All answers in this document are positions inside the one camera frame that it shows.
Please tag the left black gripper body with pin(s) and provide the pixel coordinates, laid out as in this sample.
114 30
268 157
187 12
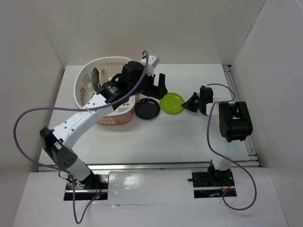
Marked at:
146 87

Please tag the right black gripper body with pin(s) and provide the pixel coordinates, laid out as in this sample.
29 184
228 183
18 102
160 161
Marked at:
201 101

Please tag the green plate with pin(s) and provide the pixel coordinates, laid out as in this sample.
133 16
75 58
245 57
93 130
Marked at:
171 103

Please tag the blue patterned plate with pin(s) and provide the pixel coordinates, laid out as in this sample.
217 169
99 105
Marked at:
95 79

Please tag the beige floral plate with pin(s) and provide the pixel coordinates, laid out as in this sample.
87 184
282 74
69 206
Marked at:
103 76

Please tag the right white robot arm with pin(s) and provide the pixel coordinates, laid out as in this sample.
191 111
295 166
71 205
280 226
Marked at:
234 125

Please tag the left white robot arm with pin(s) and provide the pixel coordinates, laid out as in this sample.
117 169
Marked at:
135 78

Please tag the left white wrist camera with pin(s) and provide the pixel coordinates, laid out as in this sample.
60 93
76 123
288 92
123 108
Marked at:
153 61

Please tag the aluminium rail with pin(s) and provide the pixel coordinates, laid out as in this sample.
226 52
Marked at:
161 166

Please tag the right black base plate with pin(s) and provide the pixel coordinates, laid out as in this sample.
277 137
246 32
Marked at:
205 187

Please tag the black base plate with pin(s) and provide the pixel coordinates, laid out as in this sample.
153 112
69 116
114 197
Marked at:
205 187
98 188

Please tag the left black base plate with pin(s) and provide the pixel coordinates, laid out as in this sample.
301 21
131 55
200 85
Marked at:
98 188

